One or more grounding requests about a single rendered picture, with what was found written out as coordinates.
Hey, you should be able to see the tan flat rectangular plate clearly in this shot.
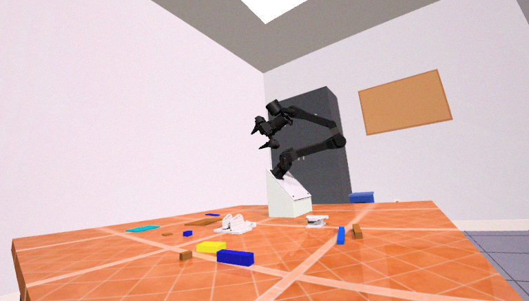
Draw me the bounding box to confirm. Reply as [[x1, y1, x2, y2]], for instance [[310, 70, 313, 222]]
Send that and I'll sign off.
[[185, 218, 223, 226]]

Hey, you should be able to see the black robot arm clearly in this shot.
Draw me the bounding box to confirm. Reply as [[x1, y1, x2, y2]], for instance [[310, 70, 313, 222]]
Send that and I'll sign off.
[[257, 99, 346, 180]]

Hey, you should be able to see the yellow block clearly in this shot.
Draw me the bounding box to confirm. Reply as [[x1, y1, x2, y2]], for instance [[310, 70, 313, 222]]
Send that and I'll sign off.
[[196, 241, 227, 253]]

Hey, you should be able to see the cyan flat plate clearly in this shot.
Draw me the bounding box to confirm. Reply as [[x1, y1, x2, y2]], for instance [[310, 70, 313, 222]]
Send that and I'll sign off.
[[125, 225, 160, 232]]

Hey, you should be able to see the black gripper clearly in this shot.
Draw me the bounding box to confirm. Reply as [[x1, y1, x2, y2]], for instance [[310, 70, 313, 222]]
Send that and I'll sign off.
[[251, 116, 281, 149]]

